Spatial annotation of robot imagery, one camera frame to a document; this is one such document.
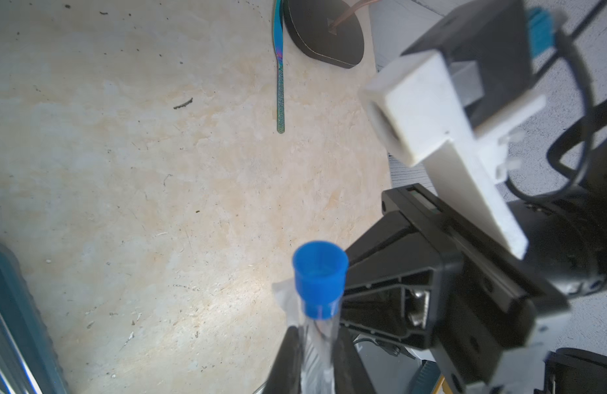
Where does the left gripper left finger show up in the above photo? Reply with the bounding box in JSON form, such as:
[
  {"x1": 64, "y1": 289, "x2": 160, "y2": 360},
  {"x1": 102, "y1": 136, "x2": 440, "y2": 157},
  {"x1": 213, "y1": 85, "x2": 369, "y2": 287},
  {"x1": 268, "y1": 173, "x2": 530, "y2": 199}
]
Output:
[{"x1": 263, "y1": 326, "x2": 303, "y2": 394}]

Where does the teal plastic tray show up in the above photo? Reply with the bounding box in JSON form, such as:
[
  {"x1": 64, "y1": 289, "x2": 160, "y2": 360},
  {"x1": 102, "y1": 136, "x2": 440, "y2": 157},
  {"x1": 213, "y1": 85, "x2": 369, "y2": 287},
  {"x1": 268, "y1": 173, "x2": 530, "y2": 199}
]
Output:
[{"x1": 0, "y1": 243, "x2": 70, "y2": 393}]

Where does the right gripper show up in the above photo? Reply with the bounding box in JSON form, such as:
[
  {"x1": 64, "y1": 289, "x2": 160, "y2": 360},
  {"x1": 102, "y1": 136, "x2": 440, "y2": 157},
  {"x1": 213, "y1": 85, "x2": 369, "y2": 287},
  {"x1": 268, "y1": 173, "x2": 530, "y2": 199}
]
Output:
[{"x1": 340, "y1": 186, "x2": 571, "y2": 393}]

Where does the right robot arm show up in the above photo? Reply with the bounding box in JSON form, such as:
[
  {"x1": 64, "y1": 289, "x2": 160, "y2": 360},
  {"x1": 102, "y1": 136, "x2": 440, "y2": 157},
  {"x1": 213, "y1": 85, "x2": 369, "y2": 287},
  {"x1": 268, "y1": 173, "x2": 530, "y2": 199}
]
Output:
[{"x1": 340, "y1": 85, "x2": 607, "y2": 393}]

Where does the black metal cup stand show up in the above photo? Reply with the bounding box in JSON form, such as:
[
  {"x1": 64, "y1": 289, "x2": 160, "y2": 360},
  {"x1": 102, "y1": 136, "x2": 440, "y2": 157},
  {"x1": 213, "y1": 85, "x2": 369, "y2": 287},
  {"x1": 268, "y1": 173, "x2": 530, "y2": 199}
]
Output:
[{"x1": 282, "y1": 0, "x2": 373, "y2": 69}]

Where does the teal pen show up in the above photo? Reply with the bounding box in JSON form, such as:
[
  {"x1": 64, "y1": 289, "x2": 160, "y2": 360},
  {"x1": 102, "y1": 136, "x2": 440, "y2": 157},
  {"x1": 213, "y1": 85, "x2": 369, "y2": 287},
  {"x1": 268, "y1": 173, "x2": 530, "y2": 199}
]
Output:
[{"x1": 272, "y1": 0, "x2": 285, "y2": 134}]

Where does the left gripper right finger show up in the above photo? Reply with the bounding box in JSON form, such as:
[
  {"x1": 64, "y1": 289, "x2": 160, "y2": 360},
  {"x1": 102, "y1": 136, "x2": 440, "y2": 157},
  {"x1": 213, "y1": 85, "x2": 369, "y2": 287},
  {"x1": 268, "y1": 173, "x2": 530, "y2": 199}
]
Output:
[{"x1": 333, "y1": 339, "x2": 375, "y2": 394}]

